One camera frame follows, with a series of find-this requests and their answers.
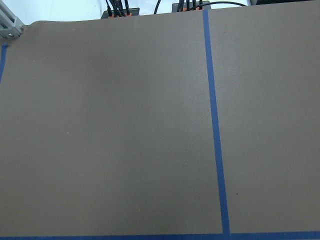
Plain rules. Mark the brown paper table cover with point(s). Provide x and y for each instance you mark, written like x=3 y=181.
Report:
x=200 y=125

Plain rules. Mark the left orange connector board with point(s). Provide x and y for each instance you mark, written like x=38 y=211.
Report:
x=108 y=14

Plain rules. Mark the orange connector board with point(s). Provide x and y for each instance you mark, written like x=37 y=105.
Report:
x=108 y=14
x=174 y=6

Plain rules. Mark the right orange connector board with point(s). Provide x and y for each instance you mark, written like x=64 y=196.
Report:
x=174 y=6

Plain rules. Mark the aluminium frame post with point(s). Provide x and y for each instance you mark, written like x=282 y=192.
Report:
x=11 y=26

